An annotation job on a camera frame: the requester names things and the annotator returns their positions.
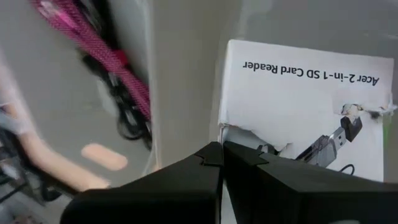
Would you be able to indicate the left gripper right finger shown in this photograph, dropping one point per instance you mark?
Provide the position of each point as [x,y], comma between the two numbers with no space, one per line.
[295,196]

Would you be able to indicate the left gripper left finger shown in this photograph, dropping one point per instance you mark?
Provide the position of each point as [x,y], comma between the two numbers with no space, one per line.
[174,193]

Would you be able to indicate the white card reader box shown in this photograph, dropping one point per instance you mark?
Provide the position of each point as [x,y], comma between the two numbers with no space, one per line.
[295,102]

